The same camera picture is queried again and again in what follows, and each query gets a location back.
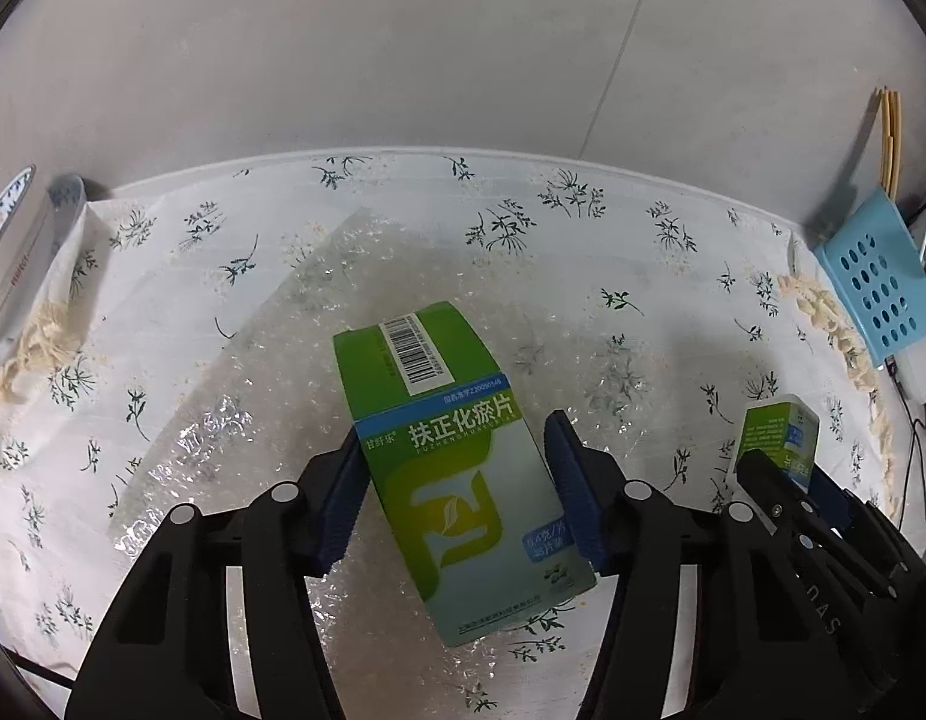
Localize blue plastic utensil holder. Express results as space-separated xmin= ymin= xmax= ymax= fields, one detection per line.
xmin=814 ymin=188 xmax=926 ymax=367

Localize green white medicine box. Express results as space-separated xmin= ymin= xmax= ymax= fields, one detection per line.
xmin=333 ymin=302 xmax=596 ymax=647

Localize green white pill bottle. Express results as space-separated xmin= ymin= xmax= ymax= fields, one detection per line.
xmin=736 ymin=394 xmax=819 ymax=491

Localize black power cable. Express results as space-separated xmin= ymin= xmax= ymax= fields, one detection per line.
xmin=886 ymin=358 xmax=926 ymax=527

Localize white floral tablecloth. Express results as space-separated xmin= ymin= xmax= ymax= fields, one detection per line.
xmin=0 ymin=153 xmax=925 ymax=718

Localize wooden chopsticks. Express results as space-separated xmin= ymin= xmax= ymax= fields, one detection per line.
xmin=876 ymin=86 xmax=902 ymax=202

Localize blue white porcelain bowl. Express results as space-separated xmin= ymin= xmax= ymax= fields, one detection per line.
xmin=0 ymin=164 xmax=88 ymax=344

